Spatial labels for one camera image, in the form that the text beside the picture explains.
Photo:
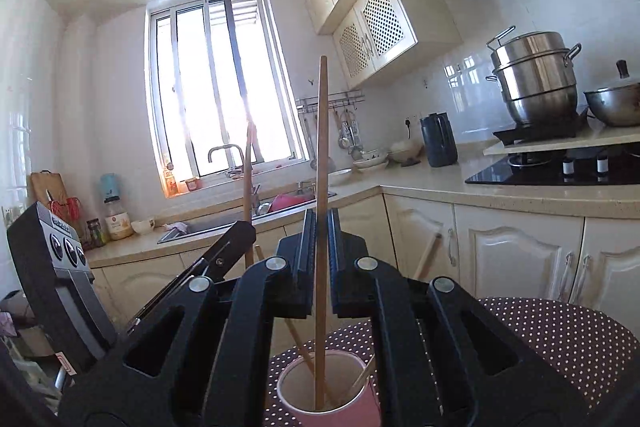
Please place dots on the steel sink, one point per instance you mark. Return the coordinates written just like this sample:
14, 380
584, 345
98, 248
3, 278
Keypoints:
220, 220

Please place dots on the brown polka dot tablecloth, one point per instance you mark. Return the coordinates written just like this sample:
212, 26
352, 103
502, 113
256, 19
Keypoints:
587, 347

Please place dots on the steel faucet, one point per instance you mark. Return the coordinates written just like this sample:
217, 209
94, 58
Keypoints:
228, 150

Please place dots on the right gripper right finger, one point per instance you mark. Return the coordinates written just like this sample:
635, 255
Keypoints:
427, 369

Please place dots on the black induction cooker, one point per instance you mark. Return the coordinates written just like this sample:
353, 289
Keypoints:
566, 127

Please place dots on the pink cup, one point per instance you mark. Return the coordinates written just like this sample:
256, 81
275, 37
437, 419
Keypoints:
344, 404

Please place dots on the window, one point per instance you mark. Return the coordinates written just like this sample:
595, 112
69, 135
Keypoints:
213, 65

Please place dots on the steel steamer pot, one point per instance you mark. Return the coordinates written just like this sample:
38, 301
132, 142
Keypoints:
536, 75

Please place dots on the lower cream cabinets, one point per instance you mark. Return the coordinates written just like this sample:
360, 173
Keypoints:
591, 262

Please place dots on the wooden chopstick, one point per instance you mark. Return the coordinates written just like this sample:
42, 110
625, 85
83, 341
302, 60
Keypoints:
247, 173
285, 335
322, 263
368, 265

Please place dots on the clear jar blue lid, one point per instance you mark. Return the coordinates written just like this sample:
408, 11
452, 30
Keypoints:
116, 217

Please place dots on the stack of white bowls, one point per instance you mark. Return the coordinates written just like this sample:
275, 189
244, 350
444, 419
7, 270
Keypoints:
370, 159

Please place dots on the steel wok with lid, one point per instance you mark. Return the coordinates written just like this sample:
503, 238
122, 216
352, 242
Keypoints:
617, 104

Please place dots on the black gas stove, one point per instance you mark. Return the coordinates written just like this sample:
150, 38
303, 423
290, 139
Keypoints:
611, 165

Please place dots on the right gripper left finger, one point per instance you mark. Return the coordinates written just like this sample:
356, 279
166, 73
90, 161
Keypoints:
201, 357

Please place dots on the dark blue kettle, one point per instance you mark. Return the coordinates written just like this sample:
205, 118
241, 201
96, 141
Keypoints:
441, 149

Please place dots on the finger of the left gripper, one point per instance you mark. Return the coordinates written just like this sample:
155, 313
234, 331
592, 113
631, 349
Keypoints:
215, 263

